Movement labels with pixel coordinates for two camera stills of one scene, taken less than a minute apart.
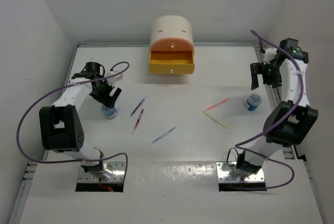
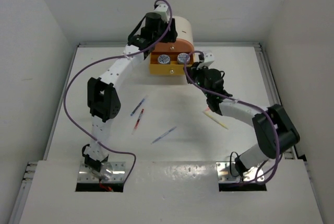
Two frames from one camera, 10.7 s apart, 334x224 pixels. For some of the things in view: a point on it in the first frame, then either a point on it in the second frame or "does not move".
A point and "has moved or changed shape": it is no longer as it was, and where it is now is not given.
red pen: (137, 121) does not move
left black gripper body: (101, 93) to (169, 36)
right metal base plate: (223, 172) does not move
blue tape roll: (253, 101) to (181, 58)
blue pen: (163, 135) does not move
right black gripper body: (273, 77) to (198, 76)
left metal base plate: (118, 168) does not move
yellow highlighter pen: (214, 119) does not move
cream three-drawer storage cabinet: (171, 49) does not move
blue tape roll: (110, 113) has moved or changed shape
